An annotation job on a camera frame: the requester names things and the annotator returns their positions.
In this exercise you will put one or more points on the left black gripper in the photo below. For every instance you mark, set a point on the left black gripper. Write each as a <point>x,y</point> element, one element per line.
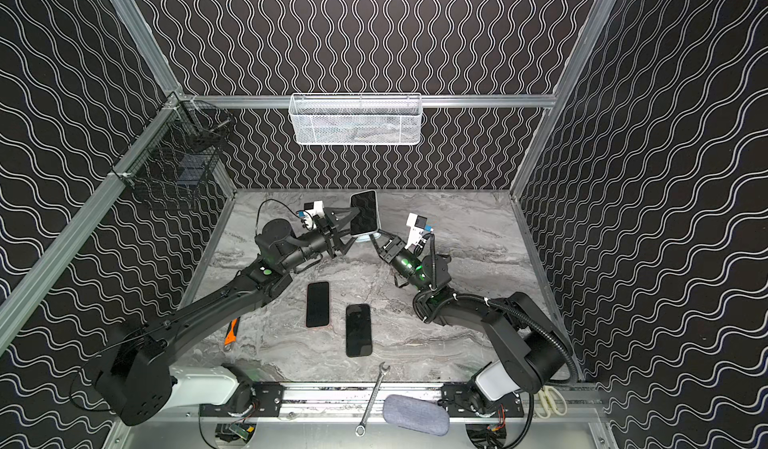
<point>327,229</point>

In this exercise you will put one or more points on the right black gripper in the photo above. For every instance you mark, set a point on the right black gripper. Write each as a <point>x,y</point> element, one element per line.
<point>390,248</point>

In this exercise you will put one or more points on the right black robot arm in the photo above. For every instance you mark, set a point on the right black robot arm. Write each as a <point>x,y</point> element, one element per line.
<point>531,350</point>

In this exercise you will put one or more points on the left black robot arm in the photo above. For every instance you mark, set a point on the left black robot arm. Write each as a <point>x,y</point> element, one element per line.
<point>132,372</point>

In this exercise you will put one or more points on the black phone left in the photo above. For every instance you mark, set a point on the black phone left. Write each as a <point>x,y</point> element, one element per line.
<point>318,305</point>

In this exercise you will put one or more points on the black phone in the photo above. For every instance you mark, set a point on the black phone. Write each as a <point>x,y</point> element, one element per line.
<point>318,305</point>
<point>358,331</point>

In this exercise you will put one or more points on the black phone middle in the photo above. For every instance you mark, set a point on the black phone middle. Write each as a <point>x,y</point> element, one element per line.
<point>358,331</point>

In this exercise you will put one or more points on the grey cloth pad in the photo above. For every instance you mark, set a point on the grey cloth pad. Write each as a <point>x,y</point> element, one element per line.
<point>416,415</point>

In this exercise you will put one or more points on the silver wrench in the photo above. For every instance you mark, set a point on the silver wrench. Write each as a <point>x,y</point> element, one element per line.
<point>360,429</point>

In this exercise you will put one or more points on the white scissors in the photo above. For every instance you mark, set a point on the white scissors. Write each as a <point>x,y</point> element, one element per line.
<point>549,402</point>

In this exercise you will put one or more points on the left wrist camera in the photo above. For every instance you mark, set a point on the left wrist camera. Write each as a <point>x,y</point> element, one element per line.
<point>309,213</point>

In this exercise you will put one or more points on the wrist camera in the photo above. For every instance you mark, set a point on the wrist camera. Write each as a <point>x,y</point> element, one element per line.
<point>419,231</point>
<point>309,213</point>

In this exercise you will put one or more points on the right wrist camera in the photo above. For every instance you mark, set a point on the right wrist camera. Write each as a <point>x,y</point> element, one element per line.
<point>419,231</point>

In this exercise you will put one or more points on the white wire basket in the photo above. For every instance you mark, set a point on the white wire basket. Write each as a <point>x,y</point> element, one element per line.
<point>356,119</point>

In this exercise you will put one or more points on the orange handled adjustable wrench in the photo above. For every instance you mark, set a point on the orange handled adjustable wrench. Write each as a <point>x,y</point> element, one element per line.
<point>231,335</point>

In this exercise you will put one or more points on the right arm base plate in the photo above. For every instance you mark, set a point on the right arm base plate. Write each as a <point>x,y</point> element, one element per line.
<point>465,400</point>

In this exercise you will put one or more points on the black wire basket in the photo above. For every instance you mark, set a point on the black wire basket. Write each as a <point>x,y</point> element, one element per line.
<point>176,172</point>

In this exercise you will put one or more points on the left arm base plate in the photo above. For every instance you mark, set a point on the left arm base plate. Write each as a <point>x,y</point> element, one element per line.
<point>259,399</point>

